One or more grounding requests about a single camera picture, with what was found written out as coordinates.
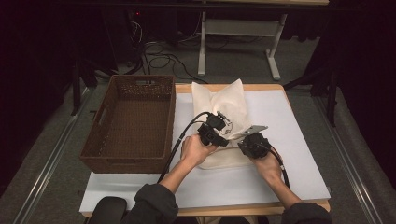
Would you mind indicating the person's left hand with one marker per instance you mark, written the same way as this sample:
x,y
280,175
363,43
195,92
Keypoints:
x,y
194,151

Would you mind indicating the white table mat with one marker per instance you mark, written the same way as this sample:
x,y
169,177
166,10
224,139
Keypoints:
x,y
295,124

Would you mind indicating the brown woven basket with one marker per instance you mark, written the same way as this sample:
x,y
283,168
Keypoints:
x,y
134,124

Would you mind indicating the metal floor rail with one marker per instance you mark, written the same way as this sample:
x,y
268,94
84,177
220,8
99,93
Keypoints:
x,y
345,158
53,155

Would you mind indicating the person's dark right sleeve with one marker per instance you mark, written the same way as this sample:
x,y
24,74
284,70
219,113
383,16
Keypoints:
x,y
306,214

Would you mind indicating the person's dark left sleeve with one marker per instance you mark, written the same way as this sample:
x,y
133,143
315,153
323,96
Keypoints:
x,y
152,205

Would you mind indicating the person's beige trousers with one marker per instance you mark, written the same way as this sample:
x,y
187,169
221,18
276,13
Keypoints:
x,y
227,221

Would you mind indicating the person's dark sleeve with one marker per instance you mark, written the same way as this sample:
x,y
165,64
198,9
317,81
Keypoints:
x,y
306,214
152,205

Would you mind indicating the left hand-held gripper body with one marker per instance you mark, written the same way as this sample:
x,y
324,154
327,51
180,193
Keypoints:
x,y
211,127

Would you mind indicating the wooden table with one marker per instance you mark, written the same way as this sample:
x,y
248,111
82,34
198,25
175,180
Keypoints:
x,y
267,87

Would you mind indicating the person's right hand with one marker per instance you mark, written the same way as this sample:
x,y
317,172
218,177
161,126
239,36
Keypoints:
x,y
269,166

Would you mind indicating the white metal desk frame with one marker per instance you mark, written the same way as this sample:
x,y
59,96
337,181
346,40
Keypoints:
x,y
239,27

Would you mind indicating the black stand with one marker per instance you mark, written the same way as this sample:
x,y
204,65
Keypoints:
x,y
76,90
332,99

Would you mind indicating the cream cloth bag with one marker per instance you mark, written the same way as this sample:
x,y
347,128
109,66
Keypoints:
x,y
230,102

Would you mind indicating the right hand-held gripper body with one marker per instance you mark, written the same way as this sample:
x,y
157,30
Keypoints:
x,y
255,146

